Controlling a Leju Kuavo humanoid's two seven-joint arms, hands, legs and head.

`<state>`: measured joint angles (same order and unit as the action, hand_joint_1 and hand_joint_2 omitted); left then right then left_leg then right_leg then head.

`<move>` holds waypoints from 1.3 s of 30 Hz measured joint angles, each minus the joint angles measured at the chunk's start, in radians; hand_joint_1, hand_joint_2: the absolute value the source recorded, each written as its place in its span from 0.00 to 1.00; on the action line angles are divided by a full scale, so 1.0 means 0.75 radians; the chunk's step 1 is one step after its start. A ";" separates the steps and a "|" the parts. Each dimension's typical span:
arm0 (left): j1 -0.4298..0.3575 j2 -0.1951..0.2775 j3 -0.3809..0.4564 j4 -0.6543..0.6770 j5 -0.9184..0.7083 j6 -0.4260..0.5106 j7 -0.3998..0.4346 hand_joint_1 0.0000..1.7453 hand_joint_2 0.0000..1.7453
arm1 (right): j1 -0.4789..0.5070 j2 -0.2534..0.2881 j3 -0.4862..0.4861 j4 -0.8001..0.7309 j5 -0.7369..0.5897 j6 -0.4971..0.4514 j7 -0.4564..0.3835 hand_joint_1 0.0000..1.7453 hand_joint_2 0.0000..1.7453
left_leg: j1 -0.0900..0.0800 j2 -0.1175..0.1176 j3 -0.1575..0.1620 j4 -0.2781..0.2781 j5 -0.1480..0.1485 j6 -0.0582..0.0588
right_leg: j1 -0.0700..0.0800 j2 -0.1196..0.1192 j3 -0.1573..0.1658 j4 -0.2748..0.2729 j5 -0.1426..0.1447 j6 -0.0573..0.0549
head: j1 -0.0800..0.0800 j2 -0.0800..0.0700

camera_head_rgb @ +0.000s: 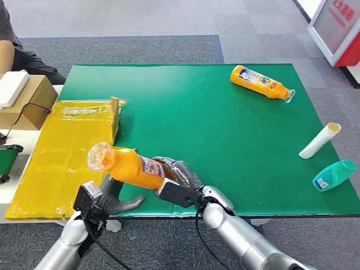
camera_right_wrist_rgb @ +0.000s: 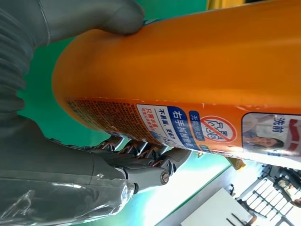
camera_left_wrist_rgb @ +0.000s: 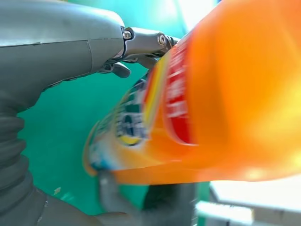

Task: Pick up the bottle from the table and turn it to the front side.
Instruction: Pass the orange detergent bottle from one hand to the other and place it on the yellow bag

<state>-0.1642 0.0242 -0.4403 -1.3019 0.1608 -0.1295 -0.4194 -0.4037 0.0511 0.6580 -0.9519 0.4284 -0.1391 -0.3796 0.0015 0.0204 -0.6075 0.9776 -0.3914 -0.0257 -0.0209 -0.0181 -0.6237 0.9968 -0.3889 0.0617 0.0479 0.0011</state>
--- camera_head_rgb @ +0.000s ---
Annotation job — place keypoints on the green and black tray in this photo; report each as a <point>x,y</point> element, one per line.
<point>7,160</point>

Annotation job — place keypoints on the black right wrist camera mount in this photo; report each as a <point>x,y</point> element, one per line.
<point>176,193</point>

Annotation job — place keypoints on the white flat device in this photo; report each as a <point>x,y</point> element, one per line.
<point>11,87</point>

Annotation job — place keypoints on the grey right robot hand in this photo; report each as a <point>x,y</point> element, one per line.
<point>184,173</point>

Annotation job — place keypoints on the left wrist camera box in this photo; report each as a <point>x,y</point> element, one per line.
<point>87,199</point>

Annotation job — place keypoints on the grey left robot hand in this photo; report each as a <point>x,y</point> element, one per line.
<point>111,193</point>

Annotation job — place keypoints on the red and white sign stand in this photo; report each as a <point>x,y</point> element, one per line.
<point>337,29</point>

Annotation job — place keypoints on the yellow taped flat cardboard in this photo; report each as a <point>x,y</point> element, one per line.
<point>59,156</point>

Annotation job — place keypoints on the person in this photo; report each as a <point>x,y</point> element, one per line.
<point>28,61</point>

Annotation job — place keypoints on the person's forearm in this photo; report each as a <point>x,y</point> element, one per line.
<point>6,56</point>

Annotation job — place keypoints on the orange bottle with printed label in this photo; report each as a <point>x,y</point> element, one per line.
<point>257,81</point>

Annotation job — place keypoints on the green table mat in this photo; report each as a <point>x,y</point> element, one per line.
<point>210,141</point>

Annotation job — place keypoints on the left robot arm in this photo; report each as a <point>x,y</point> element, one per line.
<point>66,242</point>

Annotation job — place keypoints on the white tube bottle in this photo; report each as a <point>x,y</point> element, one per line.
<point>319,141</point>

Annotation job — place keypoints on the orange bottle with clear cap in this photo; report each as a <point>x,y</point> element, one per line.
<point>129,169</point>

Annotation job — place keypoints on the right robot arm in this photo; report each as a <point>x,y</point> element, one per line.
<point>241,234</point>

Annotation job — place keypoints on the brown cardboard box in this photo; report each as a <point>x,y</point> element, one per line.
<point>33,100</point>

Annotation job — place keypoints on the teal plastic bottle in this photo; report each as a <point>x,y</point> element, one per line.
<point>333,176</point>

